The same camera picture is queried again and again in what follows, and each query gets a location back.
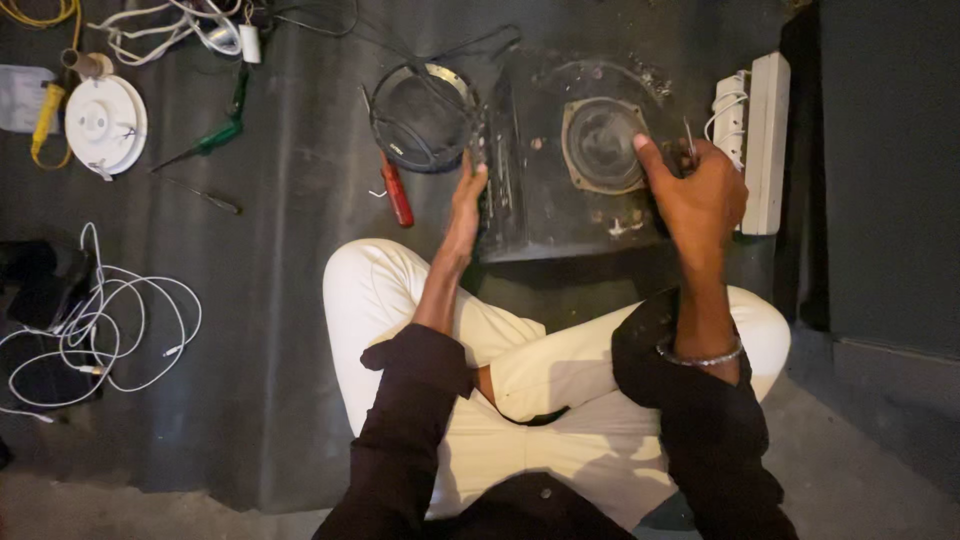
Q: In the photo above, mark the person's right hand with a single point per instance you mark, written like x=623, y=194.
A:
x=701, y=202

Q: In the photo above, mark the person's left hand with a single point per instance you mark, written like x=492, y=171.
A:
x=463, y=217

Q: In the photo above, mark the person's left fingers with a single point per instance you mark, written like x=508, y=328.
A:
x=474, y=176

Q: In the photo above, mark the black speaker box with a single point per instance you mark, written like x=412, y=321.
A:
x=540, y=202

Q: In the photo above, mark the thin metal tool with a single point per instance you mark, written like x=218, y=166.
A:
x=688, y=135

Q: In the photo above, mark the black round speaker grille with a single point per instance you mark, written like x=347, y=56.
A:
x=420, y=116

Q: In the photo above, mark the grey round speaker driver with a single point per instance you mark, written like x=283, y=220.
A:
x=596, y=142

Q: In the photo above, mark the person's legs in cream trousers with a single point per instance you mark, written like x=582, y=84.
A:
x=570, y=390

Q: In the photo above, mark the person's black shirt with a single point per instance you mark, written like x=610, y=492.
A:
x=420, y=427

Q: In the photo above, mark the small white extension socket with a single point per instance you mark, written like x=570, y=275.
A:
x=726, y=112

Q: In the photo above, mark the white cylindrical capacitor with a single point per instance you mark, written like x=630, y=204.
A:
x=250, y=43

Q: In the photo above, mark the thin black screwdriver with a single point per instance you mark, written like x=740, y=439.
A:
x=214, y=199

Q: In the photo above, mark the grey floor sheet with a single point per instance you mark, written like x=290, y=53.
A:
x=247, y=315

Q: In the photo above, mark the long white power strip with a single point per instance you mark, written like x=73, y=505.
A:
x=766, y=142

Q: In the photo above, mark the white round ceiling fitting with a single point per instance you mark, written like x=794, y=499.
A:
x=101, y=124

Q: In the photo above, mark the brown cardboard tube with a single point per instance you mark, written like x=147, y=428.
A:
x=81, y=63

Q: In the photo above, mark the black bag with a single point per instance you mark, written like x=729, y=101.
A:
x=41, y=281

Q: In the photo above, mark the clear plastic packet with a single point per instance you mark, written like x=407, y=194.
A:
x=21, y=97

